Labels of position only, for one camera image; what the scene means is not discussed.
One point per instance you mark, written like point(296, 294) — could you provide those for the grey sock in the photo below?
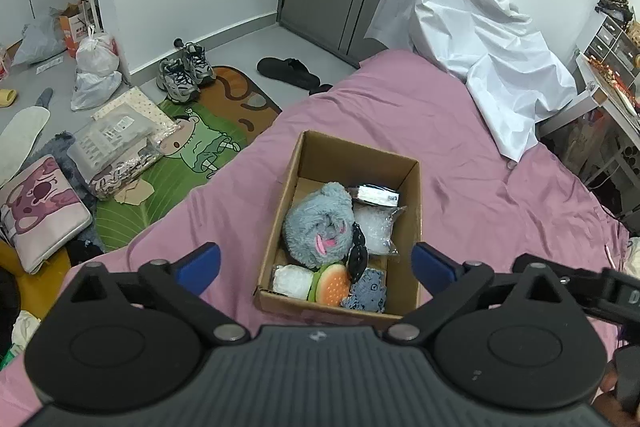
point(42, 97)

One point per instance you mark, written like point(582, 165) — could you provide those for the white packet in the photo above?
point(292, 281)

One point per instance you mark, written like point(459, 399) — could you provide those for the blue-grey fluffy rug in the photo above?
point(65, 147)

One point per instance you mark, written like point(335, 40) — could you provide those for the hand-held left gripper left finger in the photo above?
point(201, 264)

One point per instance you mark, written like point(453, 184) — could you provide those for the cartoon floor rug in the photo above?
point(210, 142)

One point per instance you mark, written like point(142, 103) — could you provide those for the black slipper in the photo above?
point(287, 71)

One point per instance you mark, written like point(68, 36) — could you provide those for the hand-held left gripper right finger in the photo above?
point(431, 265)

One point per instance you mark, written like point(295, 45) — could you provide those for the white desk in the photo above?
point(620, 107)

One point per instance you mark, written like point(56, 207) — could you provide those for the yellow cushion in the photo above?
point(35, 287)

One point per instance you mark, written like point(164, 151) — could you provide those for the grey drawer organiser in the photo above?
point(612, 42)

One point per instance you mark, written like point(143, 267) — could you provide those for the yellow slipper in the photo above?
point(7, 98)

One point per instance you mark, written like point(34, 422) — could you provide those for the grey-blue knitted jellyfish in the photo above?
point(367, 292)

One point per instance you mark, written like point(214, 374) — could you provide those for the patterned fabric package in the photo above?
point(125, 172)

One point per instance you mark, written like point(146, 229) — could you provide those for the clear plastic bag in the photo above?
point(377, 227)

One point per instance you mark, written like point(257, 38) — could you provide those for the cream cloth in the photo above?
point(632, 257)

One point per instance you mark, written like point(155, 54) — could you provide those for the grey plastic bag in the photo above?
point(37, 39)

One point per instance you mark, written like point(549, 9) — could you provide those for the black and white fabric item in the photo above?
point(358, 254)

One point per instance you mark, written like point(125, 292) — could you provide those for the grey clear package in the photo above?
point(107, 139)

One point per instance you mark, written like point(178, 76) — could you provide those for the white insole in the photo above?
point(20, 137)

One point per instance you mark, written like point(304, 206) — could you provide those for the dotted cream package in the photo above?
point(135, 107)

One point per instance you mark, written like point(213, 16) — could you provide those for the grey plush toy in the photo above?
point(315, 222)

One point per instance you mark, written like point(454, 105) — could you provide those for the person's right hand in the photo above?
point(607, 399)

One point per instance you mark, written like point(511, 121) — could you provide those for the cardboard scrap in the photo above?
point(135, 193)

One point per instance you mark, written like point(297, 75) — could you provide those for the white draped sheet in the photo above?
point(475, 37)

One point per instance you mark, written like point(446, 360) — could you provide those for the burger plush toy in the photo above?
point(332, 284)

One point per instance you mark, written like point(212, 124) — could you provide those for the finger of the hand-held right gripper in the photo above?
point(575, 274)

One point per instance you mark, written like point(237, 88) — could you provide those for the brown cardboard box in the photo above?
point(400, 232)

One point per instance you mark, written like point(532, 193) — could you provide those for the blue tissue pack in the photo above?
point(377, 195)

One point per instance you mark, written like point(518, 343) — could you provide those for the orange cardboard box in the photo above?
point(71, 32)

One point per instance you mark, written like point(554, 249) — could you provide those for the pink cartoon pillow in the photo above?
point(40, 212)

